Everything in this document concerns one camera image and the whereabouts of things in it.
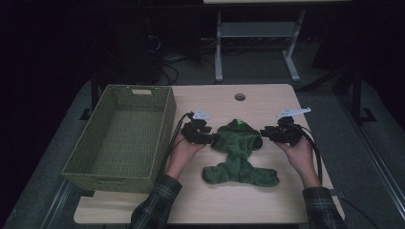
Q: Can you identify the person's right hand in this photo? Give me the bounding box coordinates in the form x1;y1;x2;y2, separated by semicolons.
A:
274;135;321;189

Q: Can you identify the black floor cable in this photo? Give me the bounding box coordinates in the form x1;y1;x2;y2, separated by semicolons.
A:
339;197;380;229

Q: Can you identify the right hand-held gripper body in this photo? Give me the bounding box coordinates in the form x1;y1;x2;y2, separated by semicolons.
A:
274;107;312;148

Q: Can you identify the white metal table frame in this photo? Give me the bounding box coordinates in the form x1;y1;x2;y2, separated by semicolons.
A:
214;9;308;84

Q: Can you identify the tangle of floor cables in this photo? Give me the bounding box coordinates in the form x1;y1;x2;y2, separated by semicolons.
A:
146;34;218;86

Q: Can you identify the black stand leg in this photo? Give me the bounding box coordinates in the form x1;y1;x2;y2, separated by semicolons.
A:
348;63;378;126
78;60;100;121

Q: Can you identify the green fleece garment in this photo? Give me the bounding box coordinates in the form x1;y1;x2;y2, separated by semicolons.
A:
202;117;281;188

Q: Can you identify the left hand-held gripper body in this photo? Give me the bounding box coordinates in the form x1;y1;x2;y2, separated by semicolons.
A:
181;109;213;146

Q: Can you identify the right hand-held gripper cable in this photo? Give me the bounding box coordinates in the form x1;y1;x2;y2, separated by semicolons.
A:
294;123;324;186

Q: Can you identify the person's left hand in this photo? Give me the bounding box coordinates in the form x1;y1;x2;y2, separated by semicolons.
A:
164;131;206;181

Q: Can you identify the metal floor rail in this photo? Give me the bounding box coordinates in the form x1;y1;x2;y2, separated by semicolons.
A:
39;177;75;229
337;94;405;221

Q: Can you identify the green woven basket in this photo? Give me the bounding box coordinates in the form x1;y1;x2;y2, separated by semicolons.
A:
61;84;177;194

